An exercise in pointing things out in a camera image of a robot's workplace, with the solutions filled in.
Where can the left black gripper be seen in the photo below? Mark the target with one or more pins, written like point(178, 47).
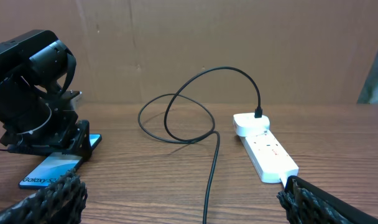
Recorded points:
point(61, 131)

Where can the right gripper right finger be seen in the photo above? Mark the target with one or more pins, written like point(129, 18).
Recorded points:
point(305, 203)

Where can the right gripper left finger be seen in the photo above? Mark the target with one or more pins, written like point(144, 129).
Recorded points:
point(61, 202)

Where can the blue Samsung Galaxy smartphone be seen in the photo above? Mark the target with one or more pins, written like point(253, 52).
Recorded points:
point(50, 170)

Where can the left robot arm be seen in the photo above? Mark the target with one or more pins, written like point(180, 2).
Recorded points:
point(36, 70)

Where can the white power strip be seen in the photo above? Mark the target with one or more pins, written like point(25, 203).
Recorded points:
point(272, 162)

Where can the white wall charger adapter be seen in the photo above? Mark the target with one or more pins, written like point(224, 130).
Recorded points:
point(246, 124)

